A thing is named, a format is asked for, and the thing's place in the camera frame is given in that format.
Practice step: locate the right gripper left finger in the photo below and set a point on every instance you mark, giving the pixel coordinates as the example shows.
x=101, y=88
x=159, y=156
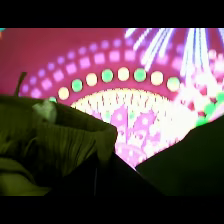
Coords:
x=83, y=183

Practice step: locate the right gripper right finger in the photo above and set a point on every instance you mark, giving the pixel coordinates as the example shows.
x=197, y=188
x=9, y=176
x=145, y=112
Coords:
x=120, y=181

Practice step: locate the khaki pants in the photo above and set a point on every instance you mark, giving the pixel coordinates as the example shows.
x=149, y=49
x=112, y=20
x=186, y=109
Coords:
x=66, y=140

